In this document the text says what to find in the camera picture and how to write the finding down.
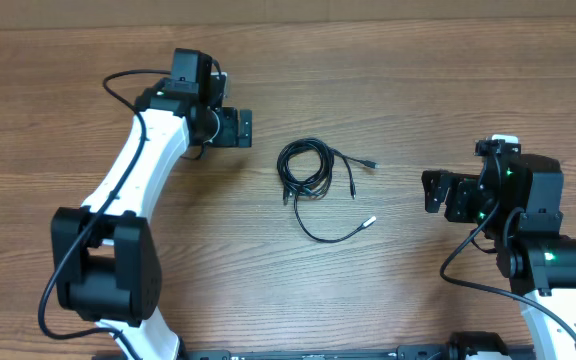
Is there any black USB cable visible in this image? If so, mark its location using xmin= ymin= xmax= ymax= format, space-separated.
xmin=276 ymin=137 xmax=337 ymax=206
xmin=330 ymin=148 xmax=380 ymax=200
xmin=292 ymin=192 xmax=378 ymax=245

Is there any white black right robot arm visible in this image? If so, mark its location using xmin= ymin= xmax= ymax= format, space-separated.
xmin=421 ymin=151 xmax=576 ymax=359

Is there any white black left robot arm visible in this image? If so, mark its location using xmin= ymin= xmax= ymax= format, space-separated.
xmin=38 ymin=48 xmax=252 ymax=359

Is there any cardboard back panel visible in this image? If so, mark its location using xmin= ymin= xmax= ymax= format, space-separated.
xmin=0 ymin=0 xmax=576 ymax=30

